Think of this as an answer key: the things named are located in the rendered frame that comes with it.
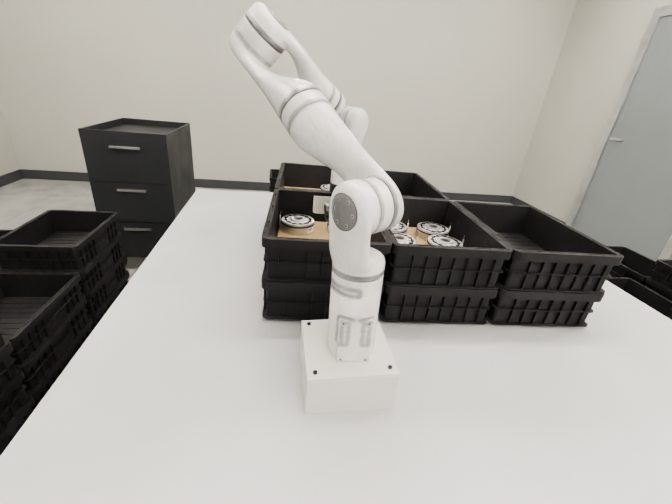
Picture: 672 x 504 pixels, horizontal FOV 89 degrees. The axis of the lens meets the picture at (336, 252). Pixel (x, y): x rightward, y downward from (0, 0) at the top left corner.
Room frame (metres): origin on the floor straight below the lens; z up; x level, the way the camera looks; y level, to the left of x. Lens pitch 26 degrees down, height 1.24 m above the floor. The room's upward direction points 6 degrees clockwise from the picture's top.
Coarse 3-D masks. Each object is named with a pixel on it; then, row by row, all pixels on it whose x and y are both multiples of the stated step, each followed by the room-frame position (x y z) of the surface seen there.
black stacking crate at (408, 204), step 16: (416, 208) 1.12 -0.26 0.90; (432, 208) 1.13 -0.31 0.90; (448, 208) 1.13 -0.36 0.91; (416, 224) 1.12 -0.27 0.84; (448, 224) 1.10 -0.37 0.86; (464, 224) 1.00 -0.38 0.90; (464, 240) 0.97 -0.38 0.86; (480, 240) 0.89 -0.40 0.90; (400, 256) 0.73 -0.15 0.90; (416, 256) 0.74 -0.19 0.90; (384, 272) 0.78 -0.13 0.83; (400, 272) 0.73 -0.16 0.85; (416, 272) 0.74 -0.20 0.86; (432, 272) 0.74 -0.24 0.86; (448, 272) 0.75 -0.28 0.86; (464, 272) 0.75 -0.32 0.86; (480, 272) 0.76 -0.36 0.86; (496, 272) 0.76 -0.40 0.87; (480, 288) 0.75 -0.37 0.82; (496, 288) 0.76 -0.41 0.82
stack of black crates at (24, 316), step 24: (0, 288) 1.07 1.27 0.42; (24, 288) 1.09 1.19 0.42; (48, 288) 1.10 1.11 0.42; (72, 288) 1.08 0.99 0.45; (0, 312) 0.98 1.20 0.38; (24, 312) 0.99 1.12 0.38; (48, 312) 0.91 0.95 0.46; (72, 312) 1.03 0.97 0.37; (24, 336) 0.79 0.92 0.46; (48, 336) 0.89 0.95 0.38; (72, 336) 1.00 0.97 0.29; (24, 360) 0.77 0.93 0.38; (48, 360) 0.85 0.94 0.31; (48, 384) 0.82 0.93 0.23
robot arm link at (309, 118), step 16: (304, 96) 0.63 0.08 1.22; (320, 96) 0.65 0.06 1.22; (288, 112) 0.63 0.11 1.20; (304, 112) 0.61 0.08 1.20; (320, 112) 0.62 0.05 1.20; (288, 128) 0.63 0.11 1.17; (304, 128) 0.61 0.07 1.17; (320, 128) 0.60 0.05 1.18; (336, 128) 0.61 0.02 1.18; (304, 144) 0.62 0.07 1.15; (320, 144) 0.60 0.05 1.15; (336, 144) 0.60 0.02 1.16; (352, 144) 0.60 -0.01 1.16; (320, 160) 0.62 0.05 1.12; (336, 160) 0.60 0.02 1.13; (352, 160) 0.59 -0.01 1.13; (368, 160) 0.58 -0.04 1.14; (352, 176) 0.59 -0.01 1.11; (368, 176) 0.57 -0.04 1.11; (384, 176) 0.55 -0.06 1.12; (400, 208) 0.52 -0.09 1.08
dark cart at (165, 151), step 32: (96, 128) 2.09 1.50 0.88; (128, 128) 2.32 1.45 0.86; (160, 128) 2.46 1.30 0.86; (96, 160) 1.92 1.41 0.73; (128, 160) 1.96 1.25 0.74; (160, 160) 1.99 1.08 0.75; (192, 160) 2.57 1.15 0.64; (96, 192) 1.92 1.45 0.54; (128, 192) 1.95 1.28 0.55; (160, 192) 1.99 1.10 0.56; (192, 192) 2.49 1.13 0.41; (128, 224) 1.95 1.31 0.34; (160, 224) 1.98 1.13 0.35; (128, 256) 1.94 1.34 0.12
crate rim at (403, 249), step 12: (456, 204) 1.11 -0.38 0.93; (468, 216) 0.99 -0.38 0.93; (480, 228) 0.91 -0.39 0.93; (396, 240) 0.75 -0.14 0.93; (396, 252) 0.72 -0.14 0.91; (408, 252) 0.72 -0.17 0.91; (420, 252) 0.73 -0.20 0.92; (432, 252) 0.73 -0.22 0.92; (444, 252) 0.73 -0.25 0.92; (456, 252) 0.74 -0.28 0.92; (468, 252) 0.74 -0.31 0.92; (480, 252) 0.75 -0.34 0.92; (492, 252) 0.75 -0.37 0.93; (504, 252) 0.75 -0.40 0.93
